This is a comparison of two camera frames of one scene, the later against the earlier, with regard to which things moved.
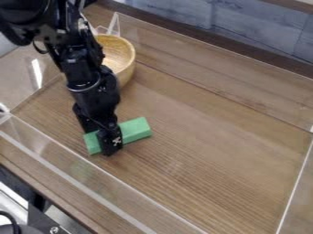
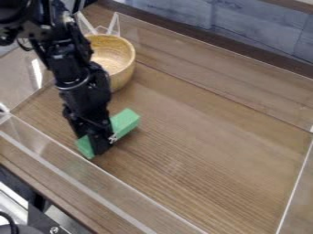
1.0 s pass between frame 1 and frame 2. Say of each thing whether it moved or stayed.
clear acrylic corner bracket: stayed
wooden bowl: stayed
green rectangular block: moved
